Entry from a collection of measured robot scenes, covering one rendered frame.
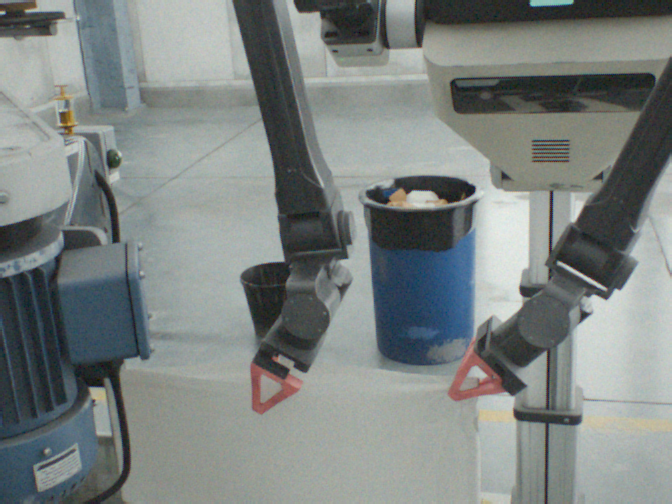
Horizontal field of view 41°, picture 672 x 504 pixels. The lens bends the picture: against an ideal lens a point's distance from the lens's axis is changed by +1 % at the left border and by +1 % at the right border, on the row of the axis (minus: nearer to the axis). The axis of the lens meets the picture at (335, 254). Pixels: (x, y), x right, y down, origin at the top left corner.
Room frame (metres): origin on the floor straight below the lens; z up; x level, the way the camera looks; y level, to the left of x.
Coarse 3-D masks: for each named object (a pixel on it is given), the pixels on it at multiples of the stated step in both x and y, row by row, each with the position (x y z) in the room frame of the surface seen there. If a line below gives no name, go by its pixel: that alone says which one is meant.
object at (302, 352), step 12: (276, 324) 1.03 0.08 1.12; (276, 336) 1.00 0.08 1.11; (288, 336) 1.00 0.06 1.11; (324, 336) 1.05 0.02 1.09; (264, 348) 0.98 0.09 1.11; (276, 348) 0.98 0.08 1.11; (288, 348) 0.99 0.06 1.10; (300, 348) 1.00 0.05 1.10; (312, 348) 1.00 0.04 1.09; (300, 360) 0.97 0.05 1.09; (312, 360) 0.98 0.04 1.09
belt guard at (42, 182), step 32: (0, 96) 1.07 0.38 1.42; (0, 128) 0.85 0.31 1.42; (32, 128) 0.84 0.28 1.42; (0, 160) 0.70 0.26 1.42; (32, 160) 0.72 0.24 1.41; (64, 160) 0.77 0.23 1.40; (0, 192) 0.69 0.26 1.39; (32, 192) 0.71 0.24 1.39; (64, 192) 0.75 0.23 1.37; (0, 224) 0.69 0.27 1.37
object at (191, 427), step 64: (128, 384) 1.06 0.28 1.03; (192, 384) 1.03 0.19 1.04; (320, 384) 0.98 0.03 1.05; (384, 384) 0.99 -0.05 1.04; (448, 384) 0.98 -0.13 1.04; (192, 448) 1.03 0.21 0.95; (256, 448) 1.00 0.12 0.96; (320, 448) 0.98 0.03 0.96; (384, 448) 0.99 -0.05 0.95; (448, 448) 0.98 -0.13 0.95
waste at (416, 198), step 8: (400, 192) 3.43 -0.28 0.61; (416, 192) 3.42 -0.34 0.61; (424, 192) 3.42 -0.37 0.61; (432, 192) 3.42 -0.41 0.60; (392, 200) 3.42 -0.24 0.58; (400, 200) 3.42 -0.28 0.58; (408, 200) 3.40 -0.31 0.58; (416, 200) 3.39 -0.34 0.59; (424, 200) 3.38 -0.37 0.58; (432, 200) 3.36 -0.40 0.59; (440, 200) 3.35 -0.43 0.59
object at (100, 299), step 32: (64, 256) 0.80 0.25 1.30; (96, 256) 0.79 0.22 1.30; (128, 256) 0.77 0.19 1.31; (64, 288) 0.73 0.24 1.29; (96, 288) 0.73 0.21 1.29; (128, 288) 0.74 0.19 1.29; (64, 320) 0.73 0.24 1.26; (96, 320) 0.73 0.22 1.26; (128, 320) 0.74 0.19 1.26; (64, 352) 0.74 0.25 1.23; (96, 352) 0.73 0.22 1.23; (128, 352) 0.74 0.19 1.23
